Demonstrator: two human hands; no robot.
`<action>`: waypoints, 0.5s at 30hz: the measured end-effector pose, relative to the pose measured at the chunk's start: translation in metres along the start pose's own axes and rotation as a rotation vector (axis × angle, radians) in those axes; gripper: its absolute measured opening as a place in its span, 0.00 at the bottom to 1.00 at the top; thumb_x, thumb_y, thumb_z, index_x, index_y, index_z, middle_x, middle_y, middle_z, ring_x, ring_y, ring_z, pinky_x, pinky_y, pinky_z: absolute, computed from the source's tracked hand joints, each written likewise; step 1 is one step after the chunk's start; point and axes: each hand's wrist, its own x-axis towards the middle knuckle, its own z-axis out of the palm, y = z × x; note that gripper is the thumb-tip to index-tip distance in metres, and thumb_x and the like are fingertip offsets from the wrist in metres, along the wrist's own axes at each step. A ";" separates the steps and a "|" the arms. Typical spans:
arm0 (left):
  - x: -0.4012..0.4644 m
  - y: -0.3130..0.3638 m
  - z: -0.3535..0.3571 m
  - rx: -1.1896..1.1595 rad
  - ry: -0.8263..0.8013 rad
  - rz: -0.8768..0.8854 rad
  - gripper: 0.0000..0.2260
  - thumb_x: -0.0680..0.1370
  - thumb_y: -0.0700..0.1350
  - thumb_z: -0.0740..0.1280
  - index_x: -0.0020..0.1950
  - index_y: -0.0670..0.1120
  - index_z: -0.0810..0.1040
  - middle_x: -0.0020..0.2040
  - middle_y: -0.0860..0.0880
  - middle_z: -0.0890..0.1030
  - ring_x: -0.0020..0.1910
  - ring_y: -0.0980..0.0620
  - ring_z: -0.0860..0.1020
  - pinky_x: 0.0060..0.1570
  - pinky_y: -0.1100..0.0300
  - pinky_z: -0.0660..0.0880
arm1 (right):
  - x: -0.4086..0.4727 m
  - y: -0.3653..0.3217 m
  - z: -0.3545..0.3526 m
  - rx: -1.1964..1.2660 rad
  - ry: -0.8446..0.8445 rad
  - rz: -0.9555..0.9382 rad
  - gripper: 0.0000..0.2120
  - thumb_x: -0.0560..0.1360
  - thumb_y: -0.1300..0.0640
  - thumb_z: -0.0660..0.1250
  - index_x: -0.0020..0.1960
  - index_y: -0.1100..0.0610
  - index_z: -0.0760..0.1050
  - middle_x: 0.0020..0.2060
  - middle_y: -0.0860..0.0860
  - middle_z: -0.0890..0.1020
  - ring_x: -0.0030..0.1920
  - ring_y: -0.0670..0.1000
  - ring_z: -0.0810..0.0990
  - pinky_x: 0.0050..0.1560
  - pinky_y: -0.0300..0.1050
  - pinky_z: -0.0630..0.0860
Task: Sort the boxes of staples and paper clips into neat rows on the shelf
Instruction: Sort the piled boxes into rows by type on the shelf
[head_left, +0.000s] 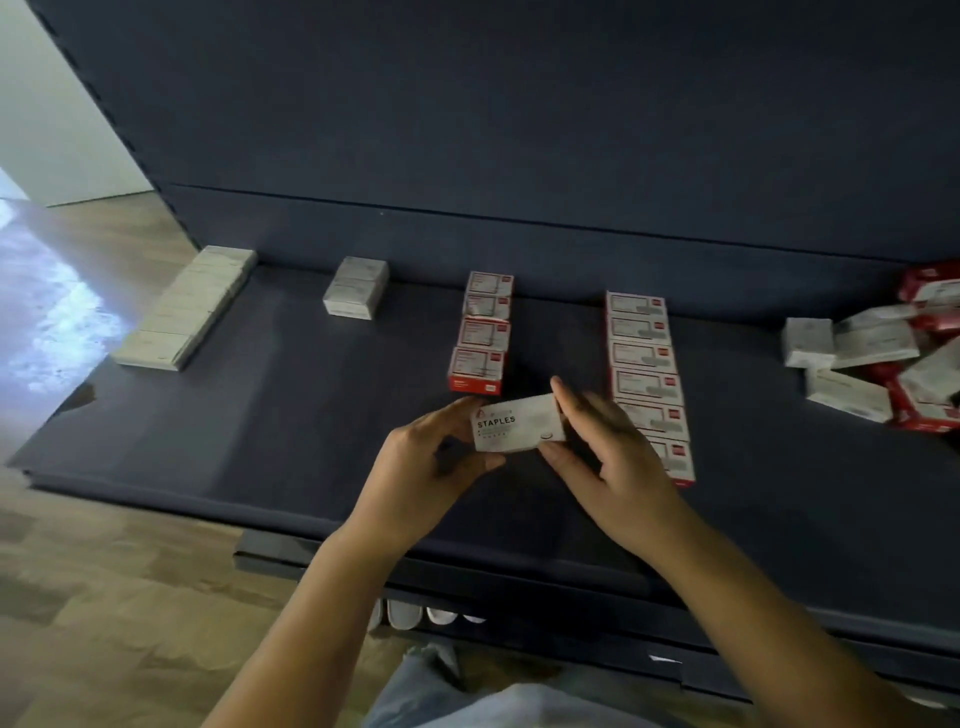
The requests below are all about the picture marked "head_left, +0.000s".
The person's right hand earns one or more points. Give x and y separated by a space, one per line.
630 480

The person's left hand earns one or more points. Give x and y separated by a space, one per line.
413 488

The pile of red white boxes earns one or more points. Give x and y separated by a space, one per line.
885 360

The dark metal shelf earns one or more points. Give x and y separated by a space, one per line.
450 105

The person's left forearm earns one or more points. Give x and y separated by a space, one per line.
308 638

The person's right forearm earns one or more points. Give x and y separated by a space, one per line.
795 638

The person's grey shoe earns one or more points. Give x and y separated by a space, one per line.
444 657

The person's grey clothing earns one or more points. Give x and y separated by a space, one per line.
525 705

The grey slipper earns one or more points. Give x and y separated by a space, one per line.
405 614
375 614

